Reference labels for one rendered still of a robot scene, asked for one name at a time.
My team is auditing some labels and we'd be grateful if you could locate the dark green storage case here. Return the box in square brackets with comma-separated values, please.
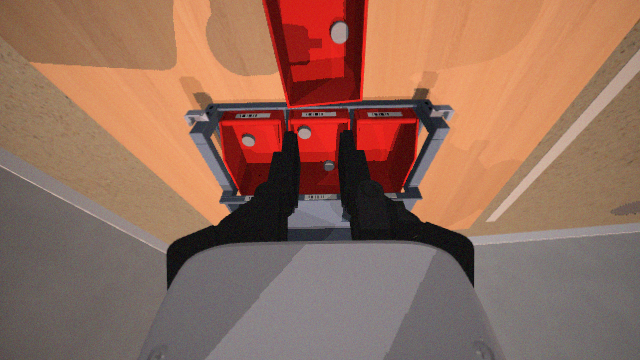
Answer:
[350, 201, 406, 240]

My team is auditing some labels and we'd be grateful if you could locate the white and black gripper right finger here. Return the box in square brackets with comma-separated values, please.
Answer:
[338, 130, 474, 288]

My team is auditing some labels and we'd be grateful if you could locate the red bin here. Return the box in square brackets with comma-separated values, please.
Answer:
[288, 109, 350, 194]
[352, 108, 419, 193]
[219, 110, 287, 195]
[262, 0, 368, 108]

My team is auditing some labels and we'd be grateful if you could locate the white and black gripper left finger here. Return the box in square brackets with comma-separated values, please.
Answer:
[166, 131, 301, 291]

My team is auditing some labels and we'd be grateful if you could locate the grey metal shelf rack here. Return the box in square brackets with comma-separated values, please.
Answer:
[183, 99, 455, 241]

